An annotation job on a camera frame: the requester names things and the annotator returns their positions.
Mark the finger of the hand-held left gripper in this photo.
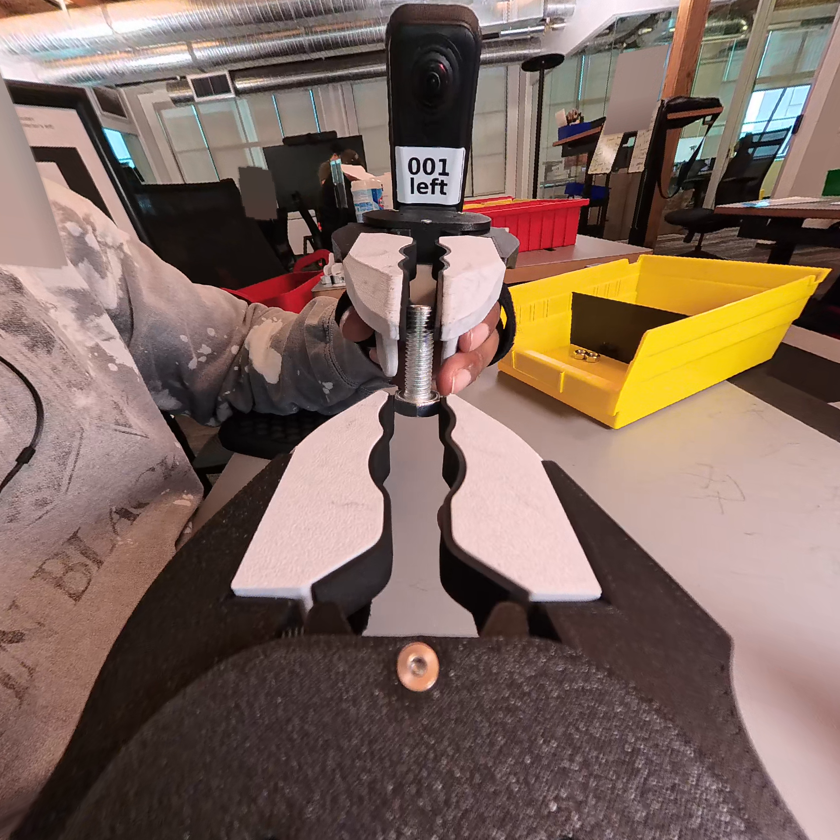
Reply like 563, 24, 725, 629
437, 235, 507, 362
342, 233, 416, 379

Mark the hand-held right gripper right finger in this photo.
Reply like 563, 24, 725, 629
438, 392, 603, 627

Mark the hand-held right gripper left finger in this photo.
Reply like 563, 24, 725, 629
231, 391, 396, 623

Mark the silver hex bolt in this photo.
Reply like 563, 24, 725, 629
403, 304, 436, 399

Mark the yellow plastic bin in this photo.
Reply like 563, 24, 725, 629
497, 254, 832, 431

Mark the person's left forearm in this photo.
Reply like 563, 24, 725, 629
49, 177, 389, 427

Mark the person's left hand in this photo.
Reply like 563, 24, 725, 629
341, 303, 504, 396

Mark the white wipes canister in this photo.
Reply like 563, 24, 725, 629
350, 176, 385, 224

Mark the red plastic crate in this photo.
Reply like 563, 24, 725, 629
462, 196, 590, 252

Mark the red tote bag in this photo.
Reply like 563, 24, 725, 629
223, 249, 333, 315

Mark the black mesh cushion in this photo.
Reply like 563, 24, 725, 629
218, 408, 330, 462

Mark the black floor lamp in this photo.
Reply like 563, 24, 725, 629
522, 54, 566, 199

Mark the black monitor on stand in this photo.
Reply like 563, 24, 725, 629
262, 131, 367, 210

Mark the storage shelf with blue bins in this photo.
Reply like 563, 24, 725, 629
553, 108, 609, 238

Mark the large black panel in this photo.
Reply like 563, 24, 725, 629
130, 178, 284, 290

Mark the person's grey sweatshirt torso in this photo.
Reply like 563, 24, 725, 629
0, 262, 206, 821

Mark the black office chair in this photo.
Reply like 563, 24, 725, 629
665, 126, 793, 261

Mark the wooden office desk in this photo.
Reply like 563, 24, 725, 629
714, 196, 840, 266

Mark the black framed marker sign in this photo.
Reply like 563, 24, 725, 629
5, 82, 144, 245

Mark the silver ventilation duct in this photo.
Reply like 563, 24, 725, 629
0, 0, 578, 99

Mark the wooden support post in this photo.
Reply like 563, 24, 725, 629
646, 0, 713, 249

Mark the thin black cable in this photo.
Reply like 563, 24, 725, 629
0, 357, 46, 494

